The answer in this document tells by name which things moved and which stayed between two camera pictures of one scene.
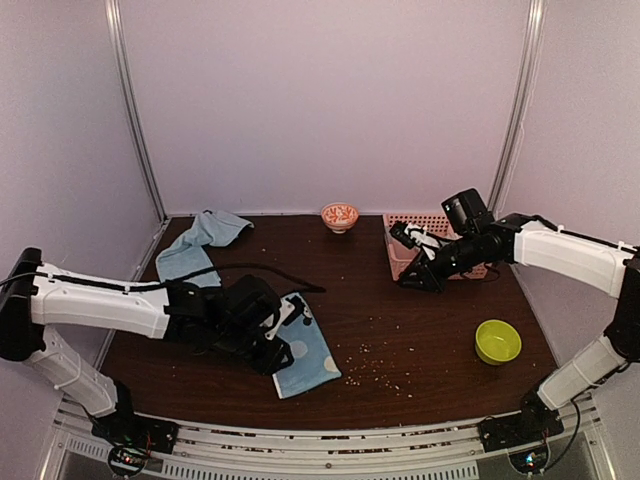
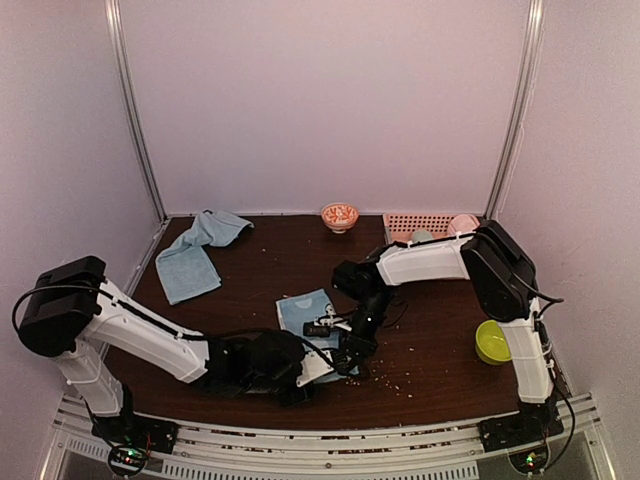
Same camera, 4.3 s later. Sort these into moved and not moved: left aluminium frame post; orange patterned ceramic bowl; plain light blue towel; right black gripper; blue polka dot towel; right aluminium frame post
Moved: blue polka dot towel; right black gripper
Not moved: plain light blue towel; orange patterned ceramic bowl; right aluminium frame post; left aluminium frame post
